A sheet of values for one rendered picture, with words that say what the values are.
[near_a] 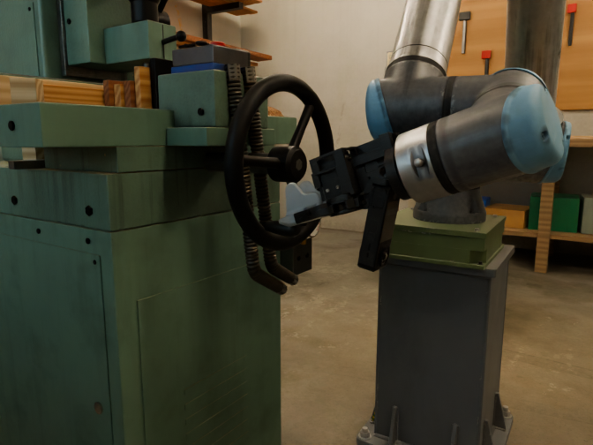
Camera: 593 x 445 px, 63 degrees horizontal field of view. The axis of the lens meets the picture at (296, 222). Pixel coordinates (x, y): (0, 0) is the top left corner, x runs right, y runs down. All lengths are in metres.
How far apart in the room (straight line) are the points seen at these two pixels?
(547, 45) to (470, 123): 0.64
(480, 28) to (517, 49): 2.99
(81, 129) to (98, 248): 0.19
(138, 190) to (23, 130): 0.18
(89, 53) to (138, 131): 0.31
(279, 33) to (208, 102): 4.14
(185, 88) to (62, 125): 0.21
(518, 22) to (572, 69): 2.89
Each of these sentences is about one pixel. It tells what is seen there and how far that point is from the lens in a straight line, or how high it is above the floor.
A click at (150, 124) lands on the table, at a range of 0.84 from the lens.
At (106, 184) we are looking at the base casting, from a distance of 0.79.
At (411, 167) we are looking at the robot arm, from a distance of 0.58.
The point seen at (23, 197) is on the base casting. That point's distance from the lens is 1.01.
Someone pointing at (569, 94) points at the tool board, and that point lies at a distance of 4.03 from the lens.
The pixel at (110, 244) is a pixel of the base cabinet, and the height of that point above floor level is 0.69.
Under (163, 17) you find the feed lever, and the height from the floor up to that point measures 1.13.
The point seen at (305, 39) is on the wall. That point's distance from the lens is 4.76.
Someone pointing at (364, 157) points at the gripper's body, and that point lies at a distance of 0.63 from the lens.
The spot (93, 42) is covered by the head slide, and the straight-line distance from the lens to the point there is 1.10.
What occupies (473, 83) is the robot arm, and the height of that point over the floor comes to 0.92.
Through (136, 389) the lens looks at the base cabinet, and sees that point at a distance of 0.90.
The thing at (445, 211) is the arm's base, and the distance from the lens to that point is 1.29.
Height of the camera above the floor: 0.85
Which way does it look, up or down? 10 degrees down
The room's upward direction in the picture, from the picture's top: straight up
